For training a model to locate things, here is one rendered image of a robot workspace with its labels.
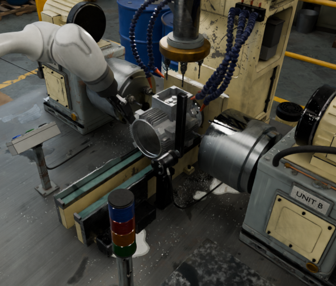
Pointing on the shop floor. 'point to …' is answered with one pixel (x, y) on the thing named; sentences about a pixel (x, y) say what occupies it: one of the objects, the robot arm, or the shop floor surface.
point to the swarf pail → (306, 20)
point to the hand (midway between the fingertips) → (128, 116)
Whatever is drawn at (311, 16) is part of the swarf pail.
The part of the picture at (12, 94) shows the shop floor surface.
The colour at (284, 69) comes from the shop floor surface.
